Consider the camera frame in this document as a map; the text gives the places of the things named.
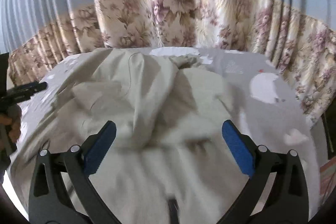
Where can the light green jacket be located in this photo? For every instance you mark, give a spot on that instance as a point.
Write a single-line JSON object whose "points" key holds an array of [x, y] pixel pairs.
{"points": [[168, 112]]}

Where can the blue floral curtain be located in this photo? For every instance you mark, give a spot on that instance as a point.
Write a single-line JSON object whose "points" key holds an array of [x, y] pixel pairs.
{"points": [[297, 36]]}

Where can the grey animal print bedsheet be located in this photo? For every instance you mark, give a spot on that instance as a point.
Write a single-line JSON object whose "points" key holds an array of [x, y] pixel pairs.
{"points": [[267, 110]]}

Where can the dark cabinet at right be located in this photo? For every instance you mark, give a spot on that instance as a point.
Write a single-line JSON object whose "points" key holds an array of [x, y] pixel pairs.
{"points": [[328, 119]]}

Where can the person's left hand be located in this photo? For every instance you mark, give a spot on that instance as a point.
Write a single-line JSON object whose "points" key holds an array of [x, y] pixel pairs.
{"points": [[13, 120]]}

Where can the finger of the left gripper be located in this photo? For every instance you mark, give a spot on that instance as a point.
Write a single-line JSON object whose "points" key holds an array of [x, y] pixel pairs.
{"points": [[22, 93]]}

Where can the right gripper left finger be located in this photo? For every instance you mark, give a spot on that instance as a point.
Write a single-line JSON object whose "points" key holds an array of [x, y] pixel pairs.
{"points": [[49, 201]]}

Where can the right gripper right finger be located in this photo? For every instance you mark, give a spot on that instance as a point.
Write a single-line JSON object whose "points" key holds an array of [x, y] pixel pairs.
{"points": [[288, 200]]}

